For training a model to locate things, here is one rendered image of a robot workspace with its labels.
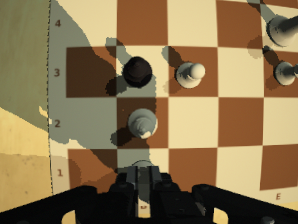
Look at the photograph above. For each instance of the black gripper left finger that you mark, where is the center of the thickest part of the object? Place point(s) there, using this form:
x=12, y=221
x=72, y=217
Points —
x=112, y=207

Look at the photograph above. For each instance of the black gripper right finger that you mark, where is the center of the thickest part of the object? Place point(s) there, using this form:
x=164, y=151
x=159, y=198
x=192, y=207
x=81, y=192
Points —
x=179, y=207

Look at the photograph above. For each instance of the brown and cream chessboard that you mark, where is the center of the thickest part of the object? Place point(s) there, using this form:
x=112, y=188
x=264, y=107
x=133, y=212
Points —
x=237, y=129

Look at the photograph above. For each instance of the white chess piece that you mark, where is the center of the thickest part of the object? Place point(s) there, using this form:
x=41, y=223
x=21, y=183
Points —
x=282, y=30
x=140, y=125

